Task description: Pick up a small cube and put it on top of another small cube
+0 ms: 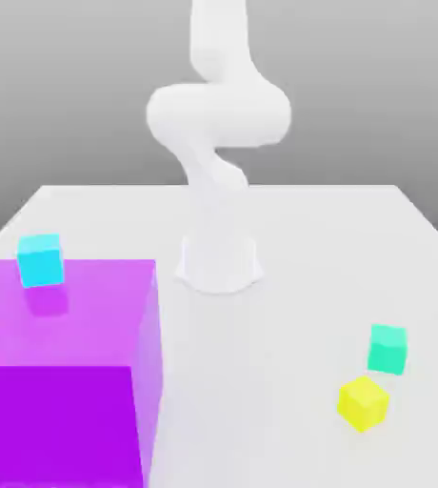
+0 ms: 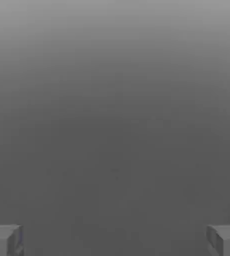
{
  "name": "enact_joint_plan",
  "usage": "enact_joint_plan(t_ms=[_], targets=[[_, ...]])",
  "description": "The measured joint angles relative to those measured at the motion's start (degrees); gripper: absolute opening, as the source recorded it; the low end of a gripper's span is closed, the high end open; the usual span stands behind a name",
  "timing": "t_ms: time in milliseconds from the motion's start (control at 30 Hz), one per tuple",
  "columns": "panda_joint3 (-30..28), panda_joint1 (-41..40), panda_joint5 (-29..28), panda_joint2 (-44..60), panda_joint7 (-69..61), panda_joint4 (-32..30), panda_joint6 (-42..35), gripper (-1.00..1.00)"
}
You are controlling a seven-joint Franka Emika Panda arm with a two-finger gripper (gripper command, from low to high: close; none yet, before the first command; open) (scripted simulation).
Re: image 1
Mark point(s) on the small cyan cube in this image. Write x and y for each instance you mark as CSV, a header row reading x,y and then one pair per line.
x,y
40,263

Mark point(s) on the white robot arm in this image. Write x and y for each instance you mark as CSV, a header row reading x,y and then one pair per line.
x,y
219,114

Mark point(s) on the small yellow cube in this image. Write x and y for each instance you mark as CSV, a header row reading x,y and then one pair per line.
x,y
363,404

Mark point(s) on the large purple box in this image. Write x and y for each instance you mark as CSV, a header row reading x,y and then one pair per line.
x,y
70,381

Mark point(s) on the small teal cube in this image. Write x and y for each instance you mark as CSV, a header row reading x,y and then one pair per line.
x,y
387,350

